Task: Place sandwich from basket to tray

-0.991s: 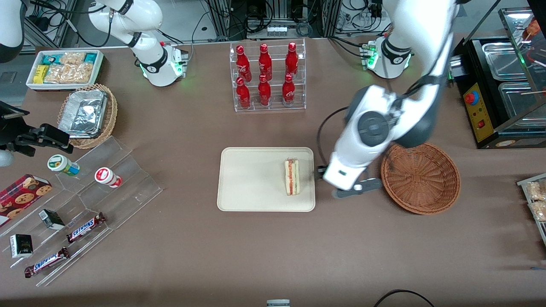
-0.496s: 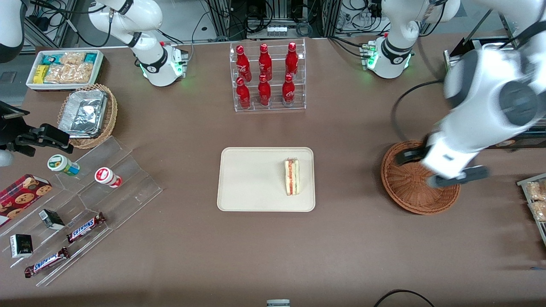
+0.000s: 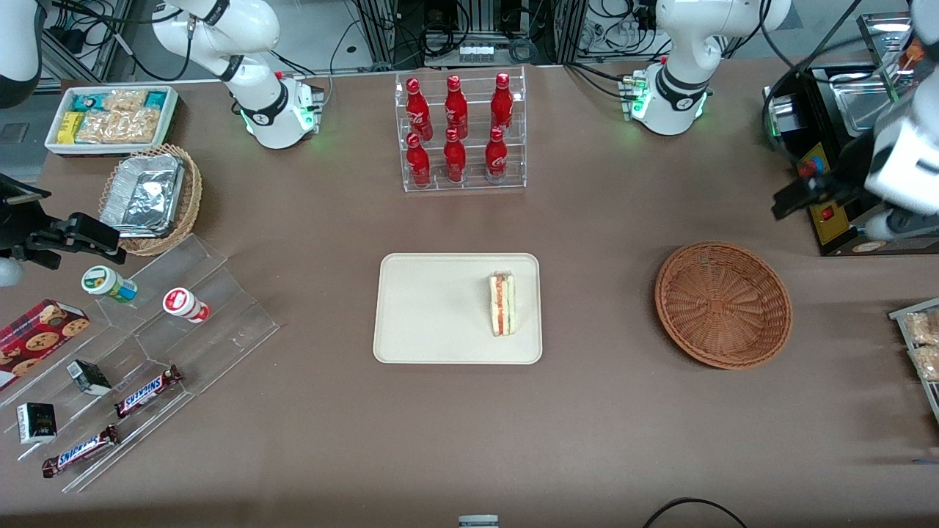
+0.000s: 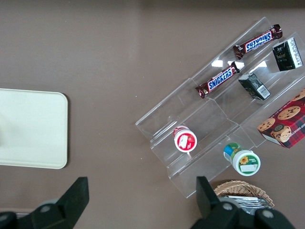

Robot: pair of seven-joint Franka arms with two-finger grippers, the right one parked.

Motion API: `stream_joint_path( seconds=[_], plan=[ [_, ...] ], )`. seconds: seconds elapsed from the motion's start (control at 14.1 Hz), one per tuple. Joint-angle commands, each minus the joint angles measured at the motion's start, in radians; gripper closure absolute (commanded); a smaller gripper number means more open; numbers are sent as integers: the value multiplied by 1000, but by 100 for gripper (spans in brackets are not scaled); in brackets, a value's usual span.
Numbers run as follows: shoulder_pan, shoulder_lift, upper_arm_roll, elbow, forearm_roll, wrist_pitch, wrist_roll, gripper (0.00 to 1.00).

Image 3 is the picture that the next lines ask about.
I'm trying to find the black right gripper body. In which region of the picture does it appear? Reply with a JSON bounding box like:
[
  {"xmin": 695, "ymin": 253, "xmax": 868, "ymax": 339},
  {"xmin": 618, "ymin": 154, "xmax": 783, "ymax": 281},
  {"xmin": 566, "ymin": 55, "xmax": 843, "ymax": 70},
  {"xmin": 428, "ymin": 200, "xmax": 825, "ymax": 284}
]
[{"xmin": 0, "ymin": 174, "xmax": 70, "ymax": 266}]

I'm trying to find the triangular sandwich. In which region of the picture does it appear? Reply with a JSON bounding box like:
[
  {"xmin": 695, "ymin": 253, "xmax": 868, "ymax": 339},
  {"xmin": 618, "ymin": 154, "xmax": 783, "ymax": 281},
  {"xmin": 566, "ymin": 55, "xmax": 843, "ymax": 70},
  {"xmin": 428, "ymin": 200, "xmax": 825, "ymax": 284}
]
[{"xmin": 489, "ymin": 271, "xmax": 518, "ymax": 338}]

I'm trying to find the light tan wicker basket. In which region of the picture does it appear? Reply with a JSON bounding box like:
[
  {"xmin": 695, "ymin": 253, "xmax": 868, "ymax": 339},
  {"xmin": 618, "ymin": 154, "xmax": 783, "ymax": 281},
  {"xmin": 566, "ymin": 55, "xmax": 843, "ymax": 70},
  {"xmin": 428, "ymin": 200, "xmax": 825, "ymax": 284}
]
[{"xmin": 98, "ymin": 144, "xmax": 203, "ymax": 257}]

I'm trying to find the round brown wicker basket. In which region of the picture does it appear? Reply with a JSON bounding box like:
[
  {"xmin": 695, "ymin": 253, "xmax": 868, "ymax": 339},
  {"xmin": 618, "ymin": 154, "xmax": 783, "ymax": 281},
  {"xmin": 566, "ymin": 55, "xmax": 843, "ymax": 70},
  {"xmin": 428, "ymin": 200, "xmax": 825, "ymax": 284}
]
[{"xmin": 654, "ymin": 241, "xmax": 793, "ymax": 370}]

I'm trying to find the white rectangular snack tray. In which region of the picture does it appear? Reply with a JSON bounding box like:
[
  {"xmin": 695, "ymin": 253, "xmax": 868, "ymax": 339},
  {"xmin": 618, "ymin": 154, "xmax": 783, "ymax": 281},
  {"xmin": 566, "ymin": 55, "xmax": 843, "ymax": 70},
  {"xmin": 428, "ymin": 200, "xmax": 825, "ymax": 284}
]
[{"xmin": 45, "ymin": 85, "xmax": 180, "ymax": 157}]

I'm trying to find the silver metal snack tray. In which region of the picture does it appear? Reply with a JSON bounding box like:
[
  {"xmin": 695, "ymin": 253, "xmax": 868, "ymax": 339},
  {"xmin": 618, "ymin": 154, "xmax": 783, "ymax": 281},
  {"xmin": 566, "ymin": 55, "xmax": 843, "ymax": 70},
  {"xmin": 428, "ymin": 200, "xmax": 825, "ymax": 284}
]
[{"xmin": 888, "ymin": 296, "xmax": 939, "ymax": 426}]

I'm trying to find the cream rectangular serving tray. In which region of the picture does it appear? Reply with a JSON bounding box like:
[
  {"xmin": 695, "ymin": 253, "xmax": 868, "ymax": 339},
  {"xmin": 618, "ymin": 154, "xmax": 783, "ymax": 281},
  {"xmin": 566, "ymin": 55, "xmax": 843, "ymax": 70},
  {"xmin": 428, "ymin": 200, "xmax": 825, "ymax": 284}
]
[{"xmin": 373, "ymin": 253, "xmax": 543, "ymax": 365}]

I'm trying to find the black metal appliance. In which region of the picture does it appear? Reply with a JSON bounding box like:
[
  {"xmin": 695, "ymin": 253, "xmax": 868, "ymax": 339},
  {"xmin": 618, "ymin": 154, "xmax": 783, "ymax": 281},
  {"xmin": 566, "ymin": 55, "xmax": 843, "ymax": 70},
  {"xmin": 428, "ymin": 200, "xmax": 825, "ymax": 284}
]
[{"xmin": 761, "ymin": 13, "xmax": 939, "ymax": 257}]

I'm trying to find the green label yogurt bottle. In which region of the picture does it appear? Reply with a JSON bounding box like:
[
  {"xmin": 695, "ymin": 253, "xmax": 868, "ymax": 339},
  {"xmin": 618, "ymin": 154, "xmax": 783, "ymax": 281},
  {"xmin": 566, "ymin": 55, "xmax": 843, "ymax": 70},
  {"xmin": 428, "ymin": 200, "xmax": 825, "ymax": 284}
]
[{"xmin": 81, "ymin": 265, "xmax": 139, "ymax": 304}]

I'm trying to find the silver foil container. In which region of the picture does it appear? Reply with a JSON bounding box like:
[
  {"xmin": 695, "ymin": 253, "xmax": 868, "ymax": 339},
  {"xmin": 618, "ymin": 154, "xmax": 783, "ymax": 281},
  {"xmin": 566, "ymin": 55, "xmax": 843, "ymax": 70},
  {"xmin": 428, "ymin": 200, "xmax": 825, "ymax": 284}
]
[{"xmin": 100, "ymin": 153, "xmax": 185, "ymax": 238}]

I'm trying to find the red plaid cookie box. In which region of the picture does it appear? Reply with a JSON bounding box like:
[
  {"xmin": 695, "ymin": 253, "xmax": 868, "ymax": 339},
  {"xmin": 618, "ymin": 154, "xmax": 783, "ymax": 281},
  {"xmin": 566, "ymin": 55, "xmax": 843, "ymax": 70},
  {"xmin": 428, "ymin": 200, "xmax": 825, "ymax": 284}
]
[{"xmin": 0, "ymin": 298, "xmax": 91, "ymax": 391}]

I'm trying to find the large clear cracker bag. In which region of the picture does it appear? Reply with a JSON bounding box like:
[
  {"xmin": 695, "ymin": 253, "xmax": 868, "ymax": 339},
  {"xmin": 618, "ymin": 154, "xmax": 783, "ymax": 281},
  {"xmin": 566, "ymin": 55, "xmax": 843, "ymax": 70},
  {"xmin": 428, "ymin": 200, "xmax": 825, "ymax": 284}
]
[{"xmin": 76, "ymin": 109, "xmax": 161, "ymax": 144}]

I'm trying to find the red label yogurt bottle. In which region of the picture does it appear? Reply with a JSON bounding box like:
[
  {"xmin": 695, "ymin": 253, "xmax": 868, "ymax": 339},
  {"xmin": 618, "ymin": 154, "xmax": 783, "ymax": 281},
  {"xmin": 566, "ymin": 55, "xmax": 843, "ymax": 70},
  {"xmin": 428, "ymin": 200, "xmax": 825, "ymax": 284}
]
[{"xmin": 162, "ymin": 287, "xmax": 212, "ymax": 324}]

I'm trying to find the small black white box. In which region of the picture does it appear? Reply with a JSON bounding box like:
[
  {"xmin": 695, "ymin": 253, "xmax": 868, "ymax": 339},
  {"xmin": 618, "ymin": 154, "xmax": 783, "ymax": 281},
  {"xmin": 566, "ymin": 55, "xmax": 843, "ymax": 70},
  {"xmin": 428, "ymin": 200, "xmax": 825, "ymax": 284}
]
[
  {"xmin": 66, "ymin": 359, "xmax": 113, "ymax": 397},
  {"xmin": 16, "ymin": 402, "xmax": 58, "ymax": 445}
]

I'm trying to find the small clear cracker bag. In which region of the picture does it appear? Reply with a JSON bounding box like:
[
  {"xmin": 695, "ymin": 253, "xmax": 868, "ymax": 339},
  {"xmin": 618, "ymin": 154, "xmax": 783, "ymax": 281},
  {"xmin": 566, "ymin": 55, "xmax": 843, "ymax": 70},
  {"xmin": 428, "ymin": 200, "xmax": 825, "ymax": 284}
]
[{"xmin": 103, "ymin": 89, "xmax": 149, "ymax": 113}]

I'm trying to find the clear acrylic step display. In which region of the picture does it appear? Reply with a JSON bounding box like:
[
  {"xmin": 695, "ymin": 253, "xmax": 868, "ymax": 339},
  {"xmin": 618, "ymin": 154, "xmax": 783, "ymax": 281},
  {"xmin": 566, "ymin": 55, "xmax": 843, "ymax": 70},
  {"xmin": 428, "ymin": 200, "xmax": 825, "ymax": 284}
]
[{"xmin": 0, "ymin": 234, "xmax": 280, "ymax": 494}]

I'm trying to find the brown snickers bar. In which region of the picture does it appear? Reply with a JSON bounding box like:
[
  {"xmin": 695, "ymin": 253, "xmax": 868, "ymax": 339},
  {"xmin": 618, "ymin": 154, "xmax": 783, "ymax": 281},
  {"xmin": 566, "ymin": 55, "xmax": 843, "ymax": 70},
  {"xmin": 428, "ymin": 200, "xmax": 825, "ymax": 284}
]
[
  {"xmin": 41, "ymin": 425, "xmax": 121, "ymax": 479},
  {"xmin": 114, "ymin": 365, "xmax": 183, "ymax": 419}
]

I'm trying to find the clear wrapped pastry pack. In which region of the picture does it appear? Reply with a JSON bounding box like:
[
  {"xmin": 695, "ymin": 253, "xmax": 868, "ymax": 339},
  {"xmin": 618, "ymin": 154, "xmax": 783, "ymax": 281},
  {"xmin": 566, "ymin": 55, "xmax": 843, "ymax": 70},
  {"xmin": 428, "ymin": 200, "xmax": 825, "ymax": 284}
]
[
  {"xmin": 903, "ymin": 310, "xmax": 939, "ymax": 347},
  {"xmin": 908, "ymin": 345, "xmax": 939, "ymax": 383}
]

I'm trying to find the red cola bottle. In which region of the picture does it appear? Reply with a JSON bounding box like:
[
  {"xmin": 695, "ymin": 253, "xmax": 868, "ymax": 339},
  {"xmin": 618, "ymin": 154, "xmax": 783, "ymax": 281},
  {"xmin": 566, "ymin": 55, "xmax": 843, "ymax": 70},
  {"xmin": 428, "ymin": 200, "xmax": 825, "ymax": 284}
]
[
  {"xmin": 490, "ymin": 72, "xmax": 514, "ymax": 134},
  {"xmin": 406, "ymin": 133, "xmax": 432, "ymax": 188},
  {"xmin": 445, "ymin": 75, "xmax": 470, "ymax": 140},
  {"xmin": 406, "ymin": 78, "xmax": 433, "ymax": 142},
  {"xmin": 484, "ymin": 126, "xmax": 509, "ymax": 183},
  {"xmin": 443, "ymin": 128, "xmax": 468, "ymax": 183}
]

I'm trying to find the clear acrylic bottle rack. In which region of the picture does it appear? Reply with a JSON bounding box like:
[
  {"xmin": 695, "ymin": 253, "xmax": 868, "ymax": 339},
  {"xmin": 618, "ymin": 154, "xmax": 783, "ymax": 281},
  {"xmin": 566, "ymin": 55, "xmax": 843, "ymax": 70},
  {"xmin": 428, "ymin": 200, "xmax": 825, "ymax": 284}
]
[{"xmin": 395, "ymin": 66, "xmax": 527, "ymax": 194}]

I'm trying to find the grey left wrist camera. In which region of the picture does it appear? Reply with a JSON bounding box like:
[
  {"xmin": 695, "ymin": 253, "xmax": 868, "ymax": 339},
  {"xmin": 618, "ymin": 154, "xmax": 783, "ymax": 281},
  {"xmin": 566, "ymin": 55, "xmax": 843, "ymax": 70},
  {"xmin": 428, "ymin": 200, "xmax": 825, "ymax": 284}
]
[{"xmin": 857, "ymin": 208, "xmax": 939, "ymax": 243}]

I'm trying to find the aluminium frame rack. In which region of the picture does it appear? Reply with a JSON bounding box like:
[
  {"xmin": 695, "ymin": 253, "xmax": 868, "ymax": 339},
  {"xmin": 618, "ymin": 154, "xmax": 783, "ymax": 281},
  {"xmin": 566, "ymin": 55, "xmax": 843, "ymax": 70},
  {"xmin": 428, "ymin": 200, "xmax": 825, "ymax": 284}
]
[{"xmin": 352, "ymin": 0, "xmax": 589, "ymax": 68}]

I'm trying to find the black floor cable loop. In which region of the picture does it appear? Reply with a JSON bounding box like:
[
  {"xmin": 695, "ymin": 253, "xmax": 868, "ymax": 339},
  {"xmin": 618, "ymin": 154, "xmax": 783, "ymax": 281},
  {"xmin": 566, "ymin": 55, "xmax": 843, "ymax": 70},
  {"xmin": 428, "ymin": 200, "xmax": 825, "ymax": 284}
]
[{"xmin": 643, "ymin": 498, "xmax": 750, "ymax": 528}]

